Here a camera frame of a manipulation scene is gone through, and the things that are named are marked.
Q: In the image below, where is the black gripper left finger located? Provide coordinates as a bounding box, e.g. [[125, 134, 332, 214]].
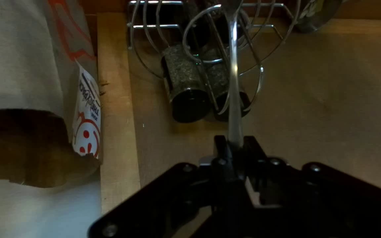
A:
[[213, 135, 234, 171]]

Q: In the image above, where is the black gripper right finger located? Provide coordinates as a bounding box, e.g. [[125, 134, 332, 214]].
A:
[[238, 135, 267, 171]]

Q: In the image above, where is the speckled black lid spice jar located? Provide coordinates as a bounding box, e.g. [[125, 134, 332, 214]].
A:
[[160, 42, 212, 124]]

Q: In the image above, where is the large steel measuring cup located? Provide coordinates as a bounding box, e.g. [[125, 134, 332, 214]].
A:
[[294, 0, 347, 35]]

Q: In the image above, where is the white cloth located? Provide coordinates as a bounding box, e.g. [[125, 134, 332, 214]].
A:
[[0, 176, 103, 238]]

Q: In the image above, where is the smiley print paper bag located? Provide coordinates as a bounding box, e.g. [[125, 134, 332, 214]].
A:
[[0, 0, 105, 191]]

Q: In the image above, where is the wire metal spice rack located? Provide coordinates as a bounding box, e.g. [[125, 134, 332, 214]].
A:
[[126, 0, 308, 122]]

